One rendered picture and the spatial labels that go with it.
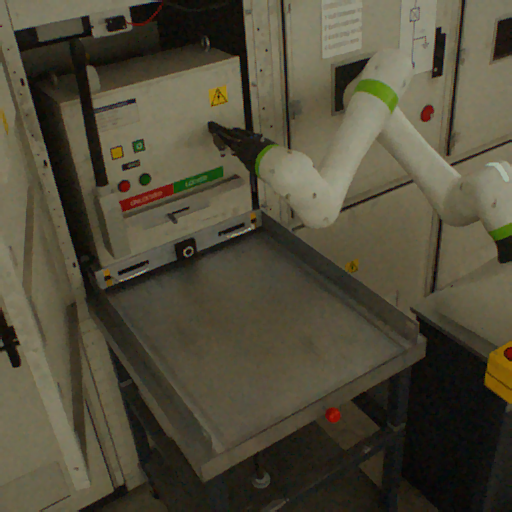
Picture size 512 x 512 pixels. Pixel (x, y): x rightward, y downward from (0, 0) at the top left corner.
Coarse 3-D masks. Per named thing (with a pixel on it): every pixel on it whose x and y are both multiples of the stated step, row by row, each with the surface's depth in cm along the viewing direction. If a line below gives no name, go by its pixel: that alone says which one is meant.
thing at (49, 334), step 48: (0, 48) 134; (0, 96) 116; (0, 144) 105; (0, 192) 111; (0, 240) 91; (0, 288) 95; (48, 288) 144; (0, 336) 103; (48, 336) 129; (48, 384) 107
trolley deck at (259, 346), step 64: (192, 256) 187; (256, 256) 185; (192, 320) 162; (256, 320) 160; (320, 320) 159; (192, 384) 143; (256, 384) 142; (320, 384) 140; (192, 448) 128; (256, 448) 132
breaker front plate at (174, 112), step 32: (224, 64) 164; (128, 96) 154; (160, 96) 158; (192, 96) 163; (128, 128) 157; (160, 128) 162; (192, 128) 167; (128, 160) 161; (160, 160) 167; (192, 160) 172; (224, 160) 178; (128, 192) 166; (192, 192) 177; (96, 224) 165; (160, 224) 175; (192, 224) 182; (128, 256) 175
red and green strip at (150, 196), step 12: (216, 168) 177; (180, 180) 173; (192, 180) 175; (204, 180) 177; (144, 192) 168; (156, 192) 170; (168, 192) 172; (120, 204) 166; (132, 204) 168; (144, 204) 170
